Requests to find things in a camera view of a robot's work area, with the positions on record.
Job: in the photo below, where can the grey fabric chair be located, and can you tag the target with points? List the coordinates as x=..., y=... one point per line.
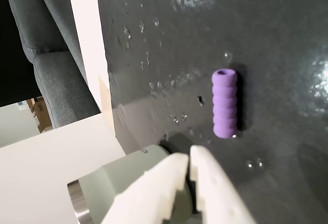
x=51, y=52

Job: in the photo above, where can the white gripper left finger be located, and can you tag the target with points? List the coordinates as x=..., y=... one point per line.
x=151, y=190

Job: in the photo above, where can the purple ribbed pen grip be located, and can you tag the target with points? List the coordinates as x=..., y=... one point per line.
x=225, y=103

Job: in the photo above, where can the pale green metal cup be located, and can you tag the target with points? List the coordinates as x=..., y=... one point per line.
x=112, y=185

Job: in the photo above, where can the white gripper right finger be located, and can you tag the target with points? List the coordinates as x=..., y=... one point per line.
x=217, y=188

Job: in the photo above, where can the black plastic table mat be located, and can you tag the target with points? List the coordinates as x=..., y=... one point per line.
x=215, y=62

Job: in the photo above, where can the brown cardboard box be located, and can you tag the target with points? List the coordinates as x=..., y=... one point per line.
x=42, y=115

